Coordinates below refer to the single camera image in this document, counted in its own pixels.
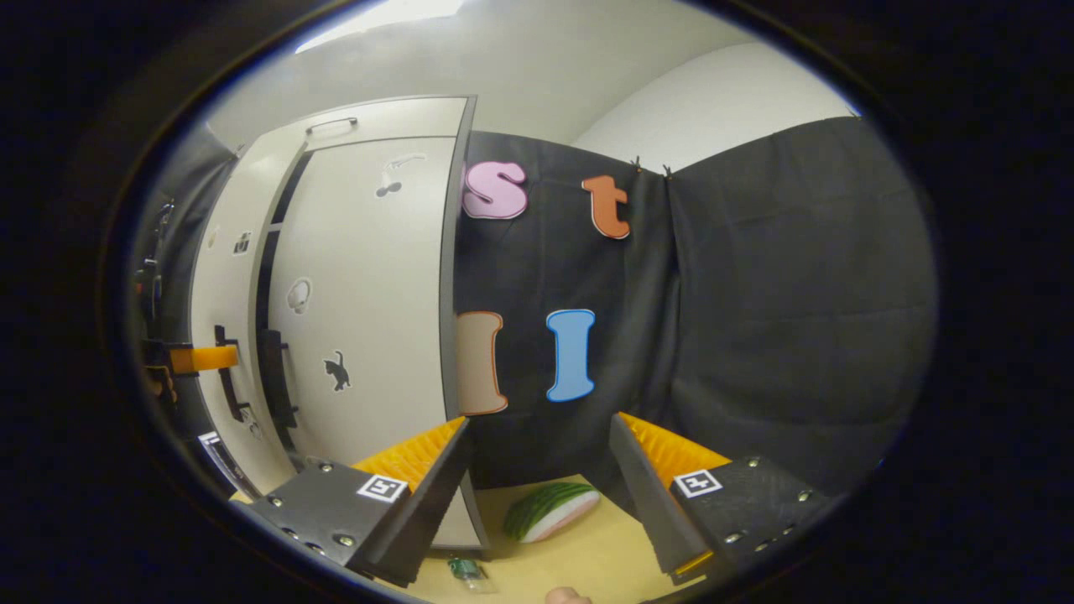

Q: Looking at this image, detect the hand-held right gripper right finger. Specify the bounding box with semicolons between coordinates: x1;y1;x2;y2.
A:
609;412;836;588

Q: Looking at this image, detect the clear plastic bottle green label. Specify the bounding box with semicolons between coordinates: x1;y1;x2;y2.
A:
445;554;498;595

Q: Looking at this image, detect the white and grey cabinet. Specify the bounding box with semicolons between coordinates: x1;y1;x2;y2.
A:
190;94;493;555

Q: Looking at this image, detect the white cabinet door camera sticker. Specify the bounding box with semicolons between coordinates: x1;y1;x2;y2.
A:
190;149;308;497

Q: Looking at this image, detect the watermelon slice toy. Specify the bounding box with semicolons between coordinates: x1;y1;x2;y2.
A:
503;482;602;544

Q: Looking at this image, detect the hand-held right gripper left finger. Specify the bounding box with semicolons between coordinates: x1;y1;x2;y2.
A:
239;417;476;590

